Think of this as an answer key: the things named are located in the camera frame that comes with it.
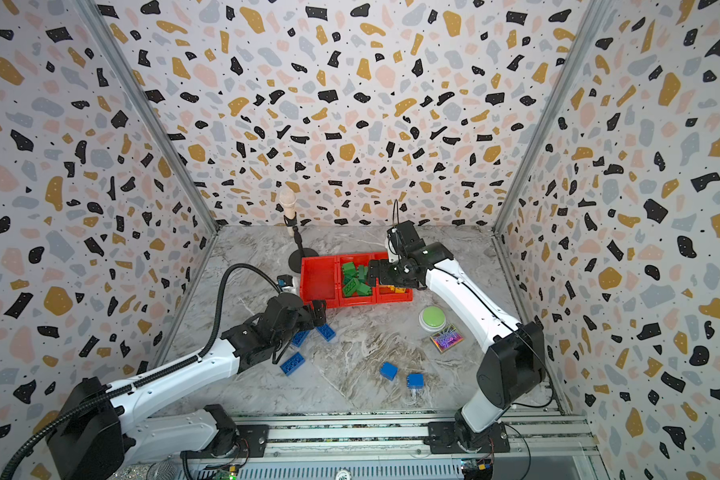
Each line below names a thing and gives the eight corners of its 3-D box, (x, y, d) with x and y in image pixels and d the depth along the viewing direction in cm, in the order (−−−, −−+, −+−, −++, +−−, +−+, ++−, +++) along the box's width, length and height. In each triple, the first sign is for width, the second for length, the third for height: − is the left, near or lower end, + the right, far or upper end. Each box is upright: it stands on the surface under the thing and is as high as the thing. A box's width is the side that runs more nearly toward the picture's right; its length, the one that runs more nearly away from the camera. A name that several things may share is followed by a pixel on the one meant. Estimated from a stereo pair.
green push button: (419, 331, 96) (420, 327, 94) (417, 310, 101) (418, 306, 99) (446, 331, 96) (448, 328, 94) (443, 310, 101) (444, 306, 99)
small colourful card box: (442, 354, 91) (443, 351, 89) (430, 338, 94) (431, 335, 93) (463, 340, 94) (464, 337, 92) (450, 325, 97) (452, 322, 96)
